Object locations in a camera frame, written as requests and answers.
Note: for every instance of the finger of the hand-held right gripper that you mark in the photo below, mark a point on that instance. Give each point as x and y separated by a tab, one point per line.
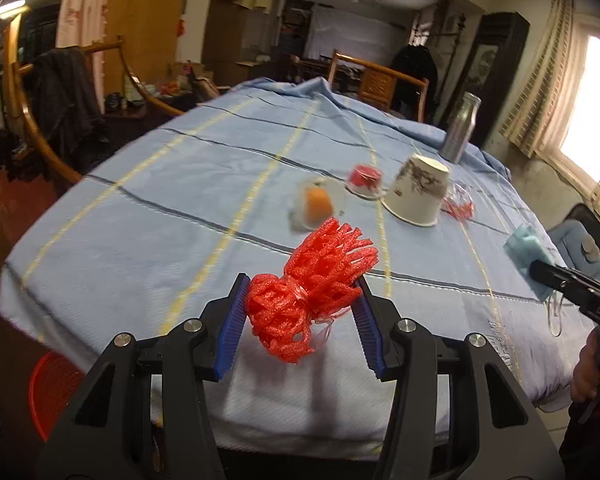
552	274

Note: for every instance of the curved wooden armchair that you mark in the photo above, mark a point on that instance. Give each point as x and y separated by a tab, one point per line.
27	125

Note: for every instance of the brown wooden wardrobe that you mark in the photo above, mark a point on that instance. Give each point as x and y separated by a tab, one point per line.
230	40

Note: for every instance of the black jacket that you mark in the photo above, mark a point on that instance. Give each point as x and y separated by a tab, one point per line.
67	105

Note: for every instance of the fluorescent tube lamp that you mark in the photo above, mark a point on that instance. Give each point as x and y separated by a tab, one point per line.
10	9

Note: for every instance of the silver metal bottle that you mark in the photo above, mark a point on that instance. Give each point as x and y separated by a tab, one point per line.
461	127

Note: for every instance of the pink floral curtain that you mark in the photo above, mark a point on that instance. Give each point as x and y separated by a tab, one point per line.
82	20

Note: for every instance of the striped beige window curtain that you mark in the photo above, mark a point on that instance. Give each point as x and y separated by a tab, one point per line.
545	75

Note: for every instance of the blue face mask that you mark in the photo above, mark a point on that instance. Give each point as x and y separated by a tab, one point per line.
525	250

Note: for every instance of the pink printed plastic bag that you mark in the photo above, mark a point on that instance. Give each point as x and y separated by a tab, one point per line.
457	202

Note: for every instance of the person's right forearm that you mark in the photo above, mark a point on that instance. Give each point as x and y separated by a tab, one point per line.
590	440

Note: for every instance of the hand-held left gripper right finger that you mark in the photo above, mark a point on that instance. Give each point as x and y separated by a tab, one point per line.
367	330

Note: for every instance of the red foam net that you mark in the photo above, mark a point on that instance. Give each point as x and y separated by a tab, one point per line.
305	295

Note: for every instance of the black hanging coat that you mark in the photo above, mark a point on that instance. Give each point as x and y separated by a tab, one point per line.
412	75

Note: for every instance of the blue plaid tablecloth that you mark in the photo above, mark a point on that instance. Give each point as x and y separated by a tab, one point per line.
180	200

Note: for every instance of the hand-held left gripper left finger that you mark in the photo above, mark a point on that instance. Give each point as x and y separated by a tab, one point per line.
232	330

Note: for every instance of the blue cushioned chair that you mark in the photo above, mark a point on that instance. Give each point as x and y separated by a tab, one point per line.
575	242

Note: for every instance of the red plastic basket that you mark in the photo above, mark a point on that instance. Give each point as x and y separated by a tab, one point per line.
55	390

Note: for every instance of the clear cup with orange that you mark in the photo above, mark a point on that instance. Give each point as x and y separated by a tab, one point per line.
317	202

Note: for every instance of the window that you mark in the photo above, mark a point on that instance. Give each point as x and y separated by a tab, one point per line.
595	105

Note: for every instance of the small red plastic cup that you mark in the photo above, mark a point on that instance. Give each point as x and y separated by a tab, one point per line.
365	180

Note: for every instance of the person's right hand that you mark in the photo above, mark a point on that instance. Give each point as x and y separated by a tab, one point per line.
585	370

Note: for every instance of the dark framed painting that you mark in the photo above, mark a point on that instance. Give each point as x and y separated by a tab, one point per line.
495	70

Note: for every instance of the white paper cup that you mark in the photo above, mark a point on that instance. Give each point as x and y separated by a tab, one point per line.
420	190

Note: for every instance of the carved wooden chair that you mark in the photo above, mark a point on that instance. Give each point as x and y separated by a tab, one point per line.
375	85

